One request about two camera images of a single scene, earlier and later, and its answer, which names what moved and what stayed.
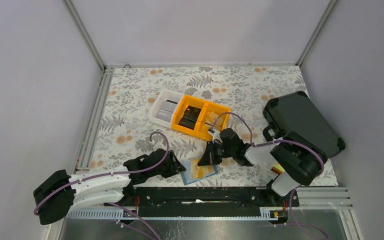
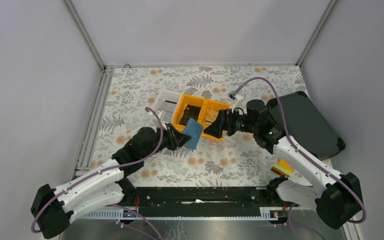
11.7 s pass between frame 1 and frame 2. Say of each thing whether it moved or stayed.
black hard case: stayed
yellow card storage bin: stayed
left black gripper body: moved
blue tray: moved
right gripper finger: moved
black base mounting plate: stayed
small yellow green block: stayed
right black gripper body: moved
